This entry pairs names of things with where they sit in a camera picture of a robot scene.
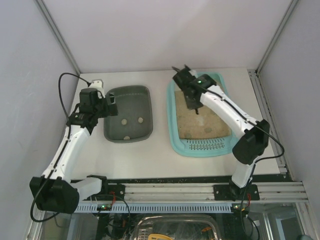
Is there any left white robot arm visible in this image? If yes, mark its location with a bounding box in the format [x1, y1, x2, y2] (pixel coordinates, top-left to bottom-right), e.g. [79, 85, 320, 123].
[29, 87, 118, 214]

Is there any teal litter box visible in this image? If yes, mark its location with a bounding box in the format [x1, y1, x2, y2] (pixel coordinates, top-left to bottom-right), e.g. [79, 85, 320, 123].
[166, 80, 238, 158]

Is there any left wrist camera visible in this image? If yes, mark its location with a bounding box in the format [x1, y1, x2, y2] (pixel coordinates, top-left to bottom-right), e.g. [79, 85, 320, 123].
[89, 79, 105, 96]

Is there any grey plastic bin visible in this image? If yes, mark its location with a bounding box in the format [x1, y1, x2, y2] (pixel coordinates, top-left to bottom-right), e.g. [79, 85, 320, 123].
[103, 85, 153, 144]

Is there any aluminium mounting rail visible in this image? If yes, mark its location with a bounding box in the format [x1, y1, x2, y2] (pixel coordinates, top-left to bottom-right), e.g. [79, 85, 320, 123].
[120, 182, 309, 203]

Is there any yellow plastic object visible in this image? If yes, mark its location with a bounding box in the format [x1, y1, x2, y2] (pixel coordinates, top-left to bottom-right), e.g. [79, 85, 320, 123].
[148, 233, 173, 240]

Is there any right black camera cable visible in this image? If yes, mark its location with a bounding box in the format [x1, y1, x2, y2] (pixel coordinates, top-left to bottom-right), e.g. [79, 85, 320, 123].
[254, 122, 285, 163]

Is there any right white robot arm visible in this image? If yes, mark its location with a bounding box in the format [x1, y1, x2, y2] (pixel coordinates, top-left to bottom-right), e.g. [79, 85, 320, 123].
[172, 65, 270, 189]

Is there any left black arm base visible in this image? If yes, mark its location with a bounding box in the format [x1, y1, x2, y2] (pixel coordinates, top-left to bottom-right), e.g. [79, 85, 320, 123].
[81, 174, 126, 201]

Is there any perforated cable tray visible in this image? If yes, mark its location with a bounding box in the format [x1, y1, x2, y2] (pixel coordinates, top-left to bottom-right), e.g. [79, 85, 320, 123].
[75, 203, 232, 214]

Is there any black camera cable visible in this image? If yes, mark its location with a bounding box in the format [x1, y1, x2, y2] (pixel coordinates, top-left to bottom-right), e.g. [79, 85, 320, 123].
[58, 72, 92, 123]
[254, 122, 285, 163]

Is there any metal wire basket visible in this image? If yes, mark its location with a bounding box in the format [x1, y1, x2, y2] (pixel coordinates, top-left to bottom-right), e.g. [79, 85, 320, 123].
[129, 213, 222, 240]

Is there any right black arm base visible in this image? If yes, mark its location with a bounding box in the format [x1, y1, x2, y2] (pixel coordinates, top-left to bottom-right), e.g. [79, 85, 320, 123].
[213, 180, 260, 201]

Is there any left black camera cable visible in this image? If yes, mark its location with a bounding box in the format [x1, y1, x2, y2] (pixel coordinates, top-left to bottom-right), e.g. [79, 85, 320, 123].
[58, 72, 92, 123]

